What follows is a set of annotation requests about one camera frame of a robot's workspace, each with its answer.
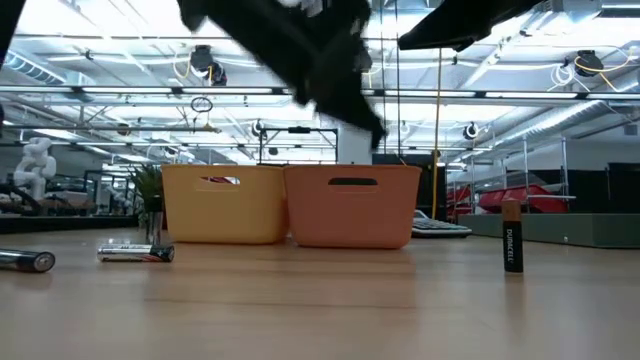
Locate hanging cable ring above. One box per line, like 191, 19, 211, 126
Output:
189, 96, 215, 114

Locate long ceiling light rail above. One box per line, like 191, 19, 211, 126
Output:
0, 85, 640, 100

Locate white building column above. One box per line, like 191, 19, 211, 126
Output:
338, 117, 377, 165

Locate yellow plastic bin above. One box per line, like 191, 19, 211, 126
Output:
160, 164, 290, 246

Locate black metal frame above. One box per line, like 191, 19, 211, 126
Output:
258, 126, 340, 165

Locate green low platform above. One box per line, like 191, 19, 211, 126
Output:
457, 213, 640, 250

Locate red storage bins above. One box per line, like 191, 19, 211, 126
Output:
446, 183, 569, 216

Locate metal shelf rack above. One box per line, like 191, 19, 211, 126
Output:
469, 135, 577, 217

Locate Duracell copper black AA battery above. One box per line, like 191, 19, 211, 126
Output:
501, 198, 525, 274

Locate black ceiling cord reel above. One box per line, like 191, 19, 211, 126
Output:
188, 44, 229, 87

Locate black reel with yellow cord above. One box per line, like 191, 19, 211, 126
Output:
572, 48, 637, 94

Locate green potted plant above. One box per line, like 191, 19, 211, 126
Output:
128, 163, 166, 231

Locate orange plastic bin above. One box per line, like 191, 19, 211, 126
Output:
283, 164, 423, 251

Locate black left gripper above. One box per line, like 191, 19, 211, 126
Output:
176, 0, 389, 150

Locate computer keyboard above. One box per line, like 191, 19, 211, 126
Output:
411, 209, 473, 240

